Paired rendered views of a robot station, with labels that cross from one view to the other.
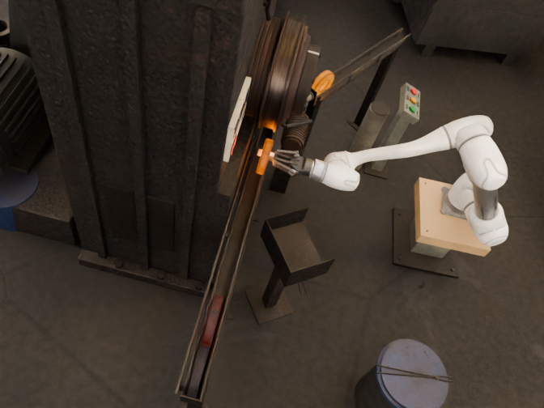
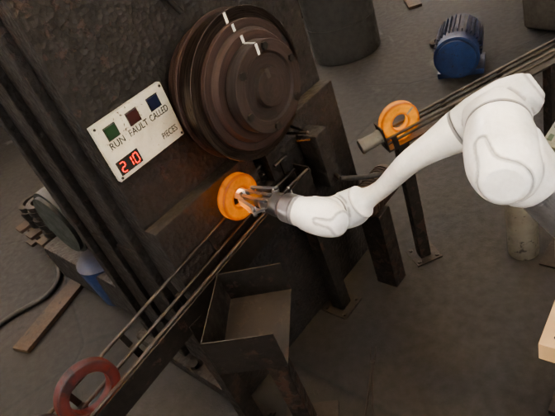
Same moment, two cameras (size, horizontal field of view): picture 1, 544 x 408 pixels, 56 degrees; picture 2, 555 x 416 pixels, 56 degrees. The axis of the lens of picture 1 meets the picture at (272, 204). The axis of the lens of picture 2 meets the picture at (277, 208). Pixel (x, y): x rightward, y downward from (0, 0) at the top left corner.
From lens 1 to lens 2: 1.54 m
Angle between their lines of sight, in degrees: 43
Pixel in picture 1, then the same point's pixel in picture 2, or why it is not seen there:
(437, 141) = (435, 134)
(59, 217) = not seen: hidden behind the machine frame
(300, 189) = (424, 282)
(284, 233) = (258, 303)
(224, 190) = (154, 229)
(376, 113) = not seen: hidden behind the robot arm
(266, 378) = not seen: outside the picture
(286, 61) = (192, 53)
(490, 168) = (484, 152)
